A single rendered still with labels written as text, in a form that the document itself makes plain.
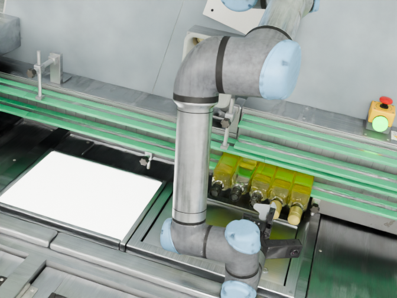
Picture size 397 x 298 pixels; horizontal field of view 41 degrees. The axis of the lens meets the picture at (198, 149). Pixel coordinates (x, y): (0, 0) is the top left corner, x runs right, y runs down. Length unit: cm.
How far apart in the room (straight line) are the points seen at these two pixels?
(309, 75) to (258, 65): 71
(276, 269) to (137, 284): 38
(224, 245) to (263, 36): 44
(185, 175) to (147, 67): 79
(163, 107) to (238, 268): 77
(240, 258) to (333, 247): 58
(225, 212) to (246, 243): 52
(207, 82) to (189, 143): 14
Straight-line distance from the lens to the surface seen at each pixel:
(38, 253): 150
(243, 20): 167
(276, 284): 144
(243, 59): 102
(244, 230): 114
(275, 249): 134
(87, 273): 144
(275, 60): 101
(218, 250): 115
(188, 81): 106
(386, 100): 167
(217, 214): 163
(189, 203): 113
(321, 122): 166
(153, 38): 180
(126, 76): 189
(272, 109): 167
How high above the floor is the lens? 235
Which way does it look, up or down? 57 degrees down
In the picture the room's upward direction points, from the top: 147 degrees counter-clockwise
